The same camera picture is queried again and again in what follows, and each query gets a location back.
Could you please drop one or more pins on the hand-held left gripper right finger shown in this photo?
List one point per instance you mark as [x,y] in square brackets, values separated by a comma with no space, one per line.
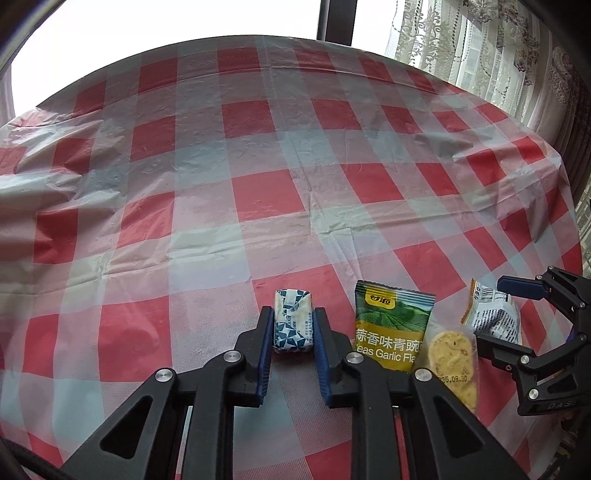
[323,364]

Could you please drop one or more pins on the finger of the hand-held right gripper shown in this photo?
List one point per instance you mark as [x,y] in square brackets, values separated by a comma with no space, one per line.
[521,287]
[501,350]

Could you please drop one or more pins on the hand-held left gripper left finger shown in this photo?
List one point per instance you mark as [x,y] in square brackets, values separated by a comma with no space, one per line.
[264,364]

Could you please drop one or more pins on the white packet with black print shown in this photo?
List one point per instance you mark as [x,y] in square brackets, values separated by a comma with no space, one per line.
[496,318]

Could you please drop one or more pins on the clear packet of yellow crackers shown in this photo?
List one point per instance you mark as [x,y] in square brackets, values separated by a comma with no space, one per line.
[455,360]

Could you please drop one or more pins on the blue white patterned candy packet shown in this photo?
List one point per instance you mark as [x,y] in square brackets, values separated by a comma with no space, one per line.
[293,323]

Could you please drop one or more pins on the green pea snack packet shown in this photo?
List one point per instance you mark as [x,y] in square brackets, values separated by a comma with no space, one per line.
[392,323]

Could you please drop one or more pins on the patterned beige curtain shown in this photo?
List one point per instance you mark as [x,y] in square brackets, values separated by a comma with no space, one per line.
[568,115]

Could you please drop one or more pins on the red white checkered tablecloth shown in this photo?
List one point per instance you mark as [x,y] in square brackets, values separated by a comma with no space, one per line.
[231,184]

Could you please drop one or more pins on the white lace curtain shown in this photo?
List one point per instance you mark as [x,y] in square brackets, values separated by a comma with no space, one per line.
[461,41]

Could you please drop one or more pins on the dark window frame post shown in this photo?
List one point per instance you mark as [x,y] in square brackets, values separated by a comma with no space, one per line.
[336,21]

